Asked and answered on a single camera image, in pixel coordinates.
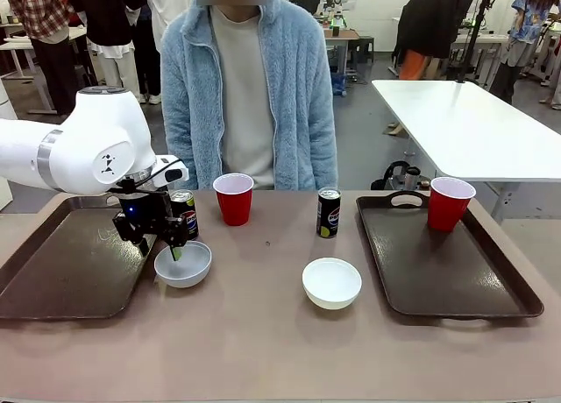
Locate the bystander in white shirt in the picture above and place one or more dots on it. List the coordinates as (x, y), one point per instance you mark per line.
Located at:
(168, 4)

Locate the person in blue fleece jacket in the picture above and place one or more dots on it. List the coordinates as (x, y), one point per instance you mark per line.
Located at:
(245, 92)

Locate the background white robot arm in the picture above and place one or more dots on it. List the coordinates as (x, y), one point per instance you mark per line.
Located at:
(336, 0)

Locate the bystander black jacket orange trousers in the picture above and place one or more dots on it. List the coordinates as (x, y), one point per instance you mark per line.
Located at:
(431, 22)

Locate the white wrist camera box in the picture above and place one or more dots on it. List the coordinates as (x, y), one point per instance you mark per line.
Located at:
(173, 174)

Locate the bystander in blue patterned shirt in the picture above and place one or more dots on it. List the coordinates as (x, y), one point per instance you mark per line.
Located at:
(521, 35)

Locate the black stool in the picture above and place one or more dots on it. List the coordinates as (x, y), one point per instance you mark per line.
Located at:
(361, 46)

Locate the white background desk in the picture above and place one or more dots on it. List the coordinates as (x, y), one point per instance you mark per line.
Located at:
(17, 48)

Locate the white plastic bowl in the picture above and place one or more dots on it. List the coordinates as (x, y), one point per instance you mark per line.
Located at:
(331, 284)
(193, 267)

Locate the red plastic cup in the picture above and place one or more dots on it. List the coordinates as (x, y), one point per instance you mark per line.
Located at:
(234, 206)
(449, 210)

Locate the bystander in black top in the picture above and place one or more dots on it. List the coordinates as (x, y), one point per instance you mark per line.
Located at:
(109, 22)

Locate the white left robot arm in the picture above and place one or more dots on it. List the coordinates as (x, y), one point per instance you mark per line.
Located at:
(83, 140)

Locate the person's left forearm blue sleeve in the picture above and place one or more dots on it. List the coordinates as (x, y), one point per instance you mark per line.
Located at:
(322, 153)

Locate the person's right forearm blue sleeve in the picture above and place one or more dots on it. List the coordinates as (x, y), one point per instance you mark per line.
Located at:
(179, 153)

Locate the black Pepsi can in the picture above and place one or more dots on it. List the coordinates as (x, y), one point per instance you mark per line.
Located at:
(191, 219)
(329, 214)

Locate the white folding table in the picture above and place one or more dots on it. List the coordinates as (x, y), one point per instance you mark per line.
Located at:
(473, 127)

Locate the dark brown serving tray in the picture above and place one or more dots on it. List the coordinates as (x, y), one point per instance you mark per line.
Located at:
(442, 276)
(74, 271)

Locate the black tripod pole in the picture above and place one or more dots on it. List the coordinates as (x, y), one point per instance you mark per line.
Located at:
(475, 30)

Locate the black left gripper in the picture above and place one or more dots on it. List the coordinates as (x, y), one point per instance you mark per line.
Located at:
(140, 208)

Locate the bystander in plaid shirt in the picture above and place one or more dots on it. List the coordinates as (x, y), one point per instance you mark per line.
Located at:
(44, 22)

